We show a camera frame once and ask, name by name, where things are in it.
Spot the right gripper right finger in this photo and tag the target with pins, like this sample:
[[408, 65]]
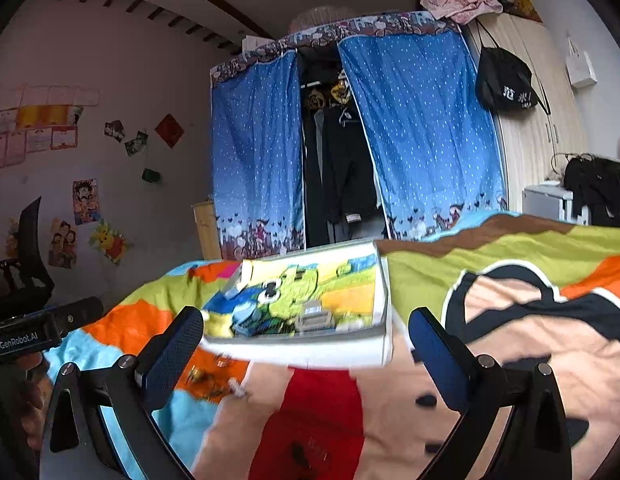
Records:
[[534, 442]]

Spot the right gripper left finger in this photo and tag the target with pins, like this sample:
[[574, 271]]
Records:
[[76, 442]]

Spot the white cartoon jewelry box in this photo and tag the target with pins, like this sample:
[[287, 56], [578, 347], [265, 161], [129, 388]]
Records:
[[327, 307]]

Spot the person's left hand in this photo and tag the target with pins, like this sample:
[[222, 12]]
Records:
[[32, 398]]

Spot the family cartoon poster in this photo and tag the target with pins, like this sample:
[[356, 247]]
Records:
[[62, 250]]

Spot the yellow pikachu sticker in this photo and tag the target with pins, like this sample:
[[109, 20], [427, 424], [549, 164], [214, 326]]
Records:
[[109, 242]]

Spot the anime character poster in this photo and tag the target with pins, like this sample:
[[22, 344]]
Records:
[[85, 202]]

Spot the colourful cartoon bed blanket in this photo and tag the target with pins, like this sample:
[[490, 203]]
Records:
[[524, 290]]

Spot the small wooden cabinet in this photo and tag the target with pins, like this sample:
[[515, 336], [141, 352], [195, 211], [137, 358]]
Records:
[[206, 226]]

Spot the blue hair claw clip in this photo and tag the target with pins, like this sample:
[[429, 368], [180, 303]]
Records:
[[246, 314]]

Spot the red diamond paper decoration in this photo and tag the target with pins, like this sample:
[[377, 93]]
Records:
[[169, 130]]

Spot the white small cabinet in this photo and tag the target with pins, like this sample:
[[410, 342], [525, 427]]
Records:
[[550, 201]]

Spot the grey hair comb clip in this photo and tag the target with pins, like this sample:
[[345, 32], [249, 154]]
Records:
[[314, 317]]

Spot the black clothes heap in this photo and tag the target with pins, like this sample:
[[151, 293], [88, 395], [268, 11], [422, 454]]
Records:
[[595, 183]]

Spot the light wooden wardrobe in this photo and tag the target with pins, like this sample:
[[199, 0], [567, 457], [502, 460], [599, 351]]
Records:
[[536, 142]]

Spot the blue fabric wardrobe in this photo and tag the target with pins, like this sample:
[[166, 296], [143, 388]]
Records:
[[364, 127]]

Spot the white paper bag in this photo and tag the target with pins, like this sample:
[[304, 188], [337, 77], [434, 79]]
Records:
[[579, 67]]

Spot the pink clothes pile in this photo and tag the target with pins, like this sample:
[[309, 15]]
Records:
[[461, 11]]

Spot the silver ring earring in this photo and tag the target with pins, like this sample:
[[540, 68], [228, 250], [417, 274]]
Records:
[[222, 361]]

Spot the dark green wall hook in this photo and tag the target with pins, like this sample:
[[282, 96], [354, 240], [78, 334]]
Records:
[[151, 176]]

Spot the award certificates on wall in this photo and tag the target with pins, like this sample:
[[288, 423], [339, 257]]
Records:
[[38, 119]]

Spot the wall photos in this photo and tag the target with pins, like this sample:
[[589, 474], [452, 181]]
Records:
[[132, 144]]

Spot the black drawstring bag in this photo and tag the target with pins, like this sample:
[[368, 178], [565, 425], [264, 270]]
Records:
[[504, 81]]

